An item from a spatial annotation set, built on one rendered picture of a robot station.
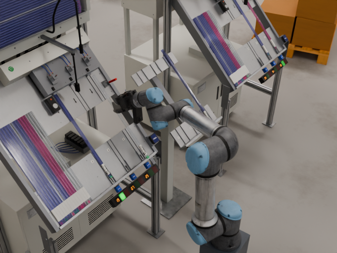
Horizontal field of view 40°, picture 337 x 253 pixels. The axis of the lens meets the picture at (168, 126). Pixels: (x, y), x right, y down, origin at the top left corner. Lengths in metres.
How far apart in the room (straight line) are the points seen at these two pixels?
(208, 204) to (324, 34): 3.07
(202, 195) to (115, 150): 0.62
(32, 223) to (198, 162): 1.09
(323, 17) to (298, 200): 2.00
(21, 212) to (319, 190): 2.03
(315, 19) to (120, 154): 2.85
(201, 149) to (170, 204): 1.41
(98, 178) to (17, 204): 0.44
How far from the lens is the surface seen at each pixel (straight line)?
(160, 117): 2.12
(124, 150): 2.41
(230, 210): 2.16
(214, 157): 1.82
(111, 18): 5.50
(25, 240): 2.61
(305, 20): 4.73
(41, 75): 2.27
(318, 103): 4.30
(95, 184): 2.29
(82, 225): 2.90
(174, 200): 3.21
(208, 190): 1.94
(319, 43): 4.82
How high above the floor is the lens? 2.39
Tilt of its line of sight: 39 degrees down
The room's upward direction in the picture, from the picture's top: 1 degrees clockwise
